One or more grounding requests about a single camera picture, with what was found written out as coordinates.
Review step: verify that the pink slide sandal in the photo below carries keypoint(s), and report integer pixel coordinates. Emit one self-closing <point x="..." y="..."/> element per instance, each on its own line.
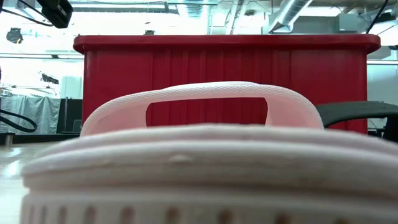
<point x="199" y="161"/>

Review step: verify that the black slide sandal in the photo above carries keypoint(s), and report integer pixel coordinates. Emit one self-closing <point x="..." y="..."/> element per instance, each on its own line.
<point x="351" y="112"/>

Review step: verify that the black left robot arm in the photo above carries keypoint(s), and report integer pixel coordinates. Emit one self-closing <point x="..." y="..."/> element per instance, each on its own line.
<point x="57" y="14"/>

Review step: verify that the red plastic bin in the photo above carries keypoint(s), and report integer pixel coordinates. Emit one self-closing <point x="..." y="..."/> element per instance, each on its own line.
<point x="217" y="65"/>

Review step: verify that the black cabinet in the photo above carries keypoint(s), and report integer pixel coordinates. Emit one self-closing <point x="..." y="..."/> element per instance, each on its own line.
<point x="70" y="115"/>

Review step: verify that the grey tarp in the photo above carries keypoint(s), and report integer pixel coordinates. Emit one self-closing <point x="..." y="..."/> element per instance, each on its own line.
<point x="40" y="115"/>

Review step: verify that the metal cylinder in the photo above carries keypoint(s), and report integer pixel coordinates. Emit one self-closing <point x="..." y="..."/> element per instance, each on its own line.
<point x="9" y="140"/>

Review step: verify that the black ceiling fixture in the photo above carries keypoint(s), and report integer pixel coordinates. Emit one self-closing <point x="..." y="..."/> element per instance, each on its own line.
<point x="14" y="35"/>

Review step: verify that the silver ceiling duct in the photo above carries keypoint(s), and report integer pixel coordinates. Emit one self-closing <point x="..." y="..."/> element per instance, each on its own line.
<point x="290" y="12"/>

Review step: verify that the black aluminium table frame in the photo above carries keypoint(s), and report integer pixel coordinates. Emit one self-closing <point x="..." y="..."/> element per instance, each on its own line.
<point x="46" y="138"/>

